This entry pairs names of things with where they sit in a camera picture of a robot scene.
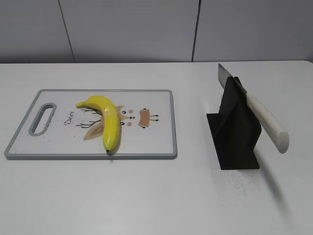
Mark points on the yellow plastic banana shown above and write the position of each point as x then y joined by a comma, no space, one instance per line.
111,132

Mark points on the white-handled cleaver knife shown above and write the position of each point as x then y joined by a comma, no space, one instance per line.
267,120

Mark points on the black knife stand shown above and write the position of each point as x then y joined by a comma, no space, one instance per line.
234,129

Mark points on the white grey-rimmed cutting board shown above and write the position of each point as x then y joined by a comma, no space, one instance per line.
53,128

